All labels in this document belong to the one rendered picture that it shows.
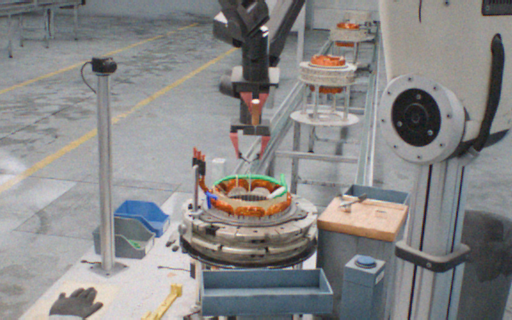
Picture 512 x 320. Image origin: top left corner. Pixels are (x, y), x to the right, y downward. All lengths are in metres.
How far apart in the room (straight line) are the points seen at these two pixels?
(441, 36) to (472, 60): 0.06
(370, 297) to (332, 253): 0.22
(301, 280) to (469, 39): 0.62
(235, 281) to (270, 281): 0.07
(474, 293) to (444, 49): 2.16
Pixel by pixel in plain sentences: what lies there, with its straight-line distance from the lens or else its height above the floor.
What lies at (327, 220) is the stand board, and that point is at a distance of 1.65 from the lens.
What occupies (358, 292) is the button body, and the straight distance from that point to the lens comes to 1.52.
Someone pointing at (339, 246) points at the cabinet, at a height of 1.00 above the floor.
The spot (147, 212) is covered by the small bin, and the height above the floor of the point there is 0.82.
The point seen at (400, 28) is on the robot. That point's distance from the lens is 1.10.
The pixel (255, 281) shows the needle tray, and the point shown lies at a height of 1.04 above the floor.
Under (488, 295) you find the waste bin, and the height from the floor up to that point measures 0.30.
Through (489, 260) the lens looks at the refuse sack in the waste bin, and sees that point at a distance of 3.05.
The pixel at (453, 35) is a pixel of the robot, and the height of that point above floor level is 1.57.
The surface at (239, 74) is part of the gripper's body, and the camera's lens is 1.48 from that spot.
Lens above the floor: 1.67
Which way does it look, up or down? 17 degrees down
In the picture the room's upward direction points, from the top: 3 degrees clockwise
